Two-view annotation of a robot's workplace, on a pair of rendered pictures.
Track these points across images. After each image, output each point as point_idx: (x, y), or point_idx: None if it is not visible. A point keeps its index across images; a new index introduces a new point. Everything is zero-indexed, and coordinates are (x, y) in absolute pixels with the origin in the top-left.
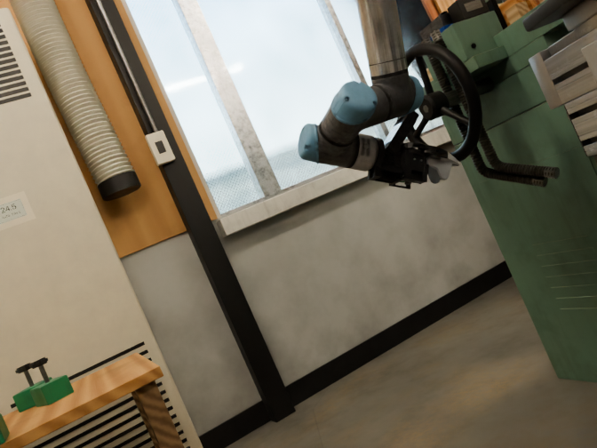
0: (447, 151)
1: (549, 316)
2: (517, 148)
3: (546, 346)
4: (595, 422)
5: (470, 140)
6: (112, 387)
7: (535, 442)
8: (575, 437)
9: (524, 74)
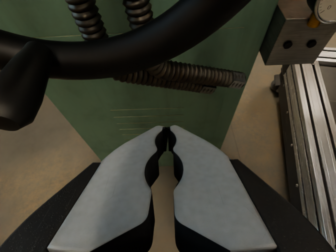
0: (237, 160)
1: (112, 147)
2: (122, 1)
3: (102, 158)
4: (170, 208)
5: (194, 42)
6: None
7: None
8: (170, 228)
9: None
